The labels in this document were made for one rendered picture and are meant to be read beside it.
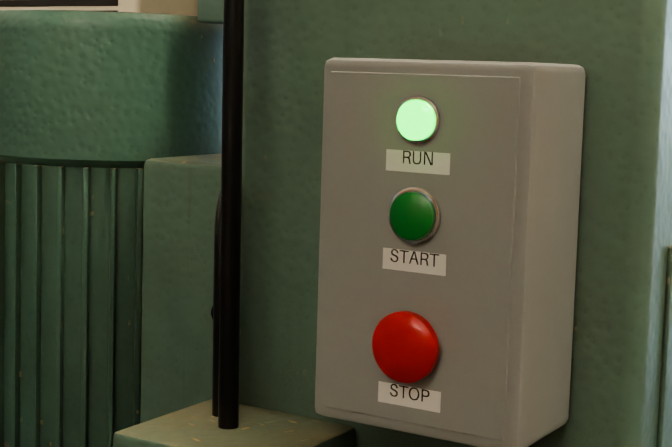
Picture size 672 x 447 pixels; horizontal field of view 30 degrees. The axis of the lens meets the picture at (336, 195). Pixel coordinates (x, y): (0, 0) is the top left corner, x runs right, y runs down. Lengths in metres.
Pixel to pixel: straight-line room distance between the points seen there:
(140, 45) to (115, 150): 0.06
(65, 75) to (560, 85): 0.34
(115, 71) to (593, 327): 0.34
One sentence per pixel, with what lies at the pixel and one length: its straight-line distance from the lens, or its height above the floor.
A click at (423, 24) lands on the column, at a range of 0.59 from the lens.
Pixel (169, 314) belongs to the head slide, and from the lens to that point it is 0.74.
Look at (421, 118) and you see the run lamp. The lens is 0.52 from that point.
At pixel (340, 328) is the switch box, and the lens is 0.55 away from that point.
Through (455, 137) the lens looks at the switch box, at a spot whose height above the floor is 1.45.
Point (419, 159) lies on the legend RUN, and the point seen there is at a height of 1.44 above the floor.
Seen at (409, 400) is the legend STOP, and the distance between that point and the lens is 0.54.
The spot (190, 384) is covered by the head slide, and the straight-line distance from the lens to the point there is 0.74.
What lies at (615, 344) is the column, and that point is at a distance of 0.56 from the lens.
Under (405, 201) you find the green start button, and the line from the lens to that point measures 0.52.
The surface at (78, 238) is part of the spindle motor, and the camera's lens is 0.77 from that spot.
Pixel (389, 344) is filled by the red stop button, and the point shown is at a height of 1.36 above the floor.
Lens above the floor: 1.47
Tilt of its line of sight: 6 degrees down
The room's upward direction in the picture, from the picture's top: 2 degrees clockwise
